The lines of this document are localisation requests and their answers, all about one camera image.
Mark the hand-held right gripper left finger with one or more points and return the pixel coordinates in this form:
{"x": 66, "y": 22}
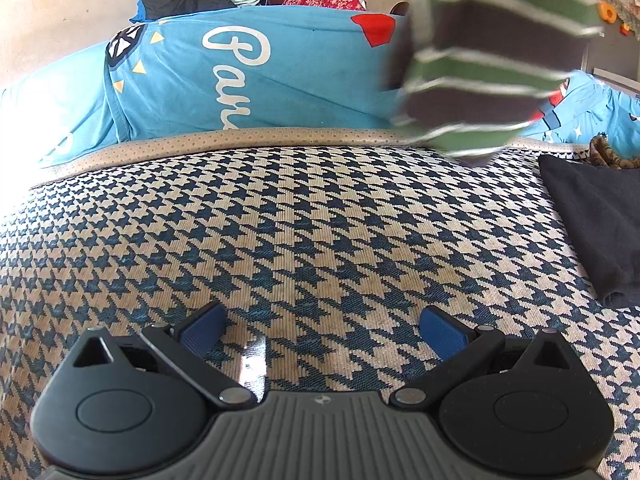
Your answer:
{"x": 202, "y": 332}

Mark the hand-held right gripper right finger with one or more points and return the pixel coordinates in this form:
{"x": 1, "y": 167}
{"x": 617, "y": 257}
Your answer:
{"x": 442, "y": 332}

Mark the green brown striped t-shirt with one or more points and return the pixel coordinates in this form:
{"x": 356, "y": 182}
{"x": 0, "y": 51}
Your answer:
{"x": 475, "y": 35}

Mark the houndstooth woven mat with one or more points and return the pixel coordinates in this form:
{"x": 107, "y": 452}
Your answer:
{"x": 320, "y": 240}

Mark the black folded cloth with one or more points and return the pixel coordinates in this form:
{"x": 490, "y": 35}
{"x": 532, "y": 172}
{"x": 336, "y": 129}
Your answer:
{"x": 595, "y": 220}

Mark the blue printed quilt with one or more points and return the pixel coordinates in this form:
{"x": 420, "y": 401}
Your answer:
{"x": 300, "y": 85}

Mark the grey refrigerator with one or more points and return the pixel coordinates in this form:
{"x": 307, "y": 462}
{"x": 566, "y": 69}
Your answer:
{"x": 612, "y": 55}

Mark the dark chair back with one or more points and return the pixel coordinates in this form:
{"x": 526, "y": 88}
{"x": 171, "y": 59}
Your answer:
{"x": 400, "y": 8}

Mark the orange flower magnet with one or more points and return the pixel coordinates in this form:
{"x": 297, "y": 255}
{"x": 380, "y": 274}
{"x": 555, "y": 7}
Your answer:
{"x": 608, "y": 11}

